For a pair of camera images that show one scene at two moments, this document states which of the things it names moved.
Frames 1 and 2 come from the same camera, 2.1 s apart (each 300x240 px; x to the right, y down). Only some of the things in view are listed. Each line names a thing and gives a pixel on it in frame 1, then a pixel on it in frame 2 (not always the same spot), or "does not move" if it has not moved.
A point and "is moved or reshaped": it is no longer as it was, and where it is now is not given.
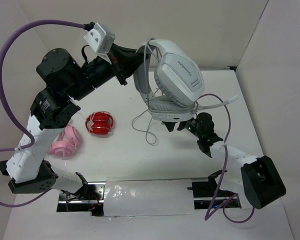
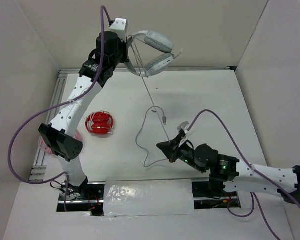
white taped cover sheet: [144, 196] does not move
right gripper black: [187, 125] to [175, 150]
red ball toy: [100, 123] does not move
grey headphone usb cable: [147, 108] to [164, 118]
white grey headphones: [168, 78] is moved or reshaped
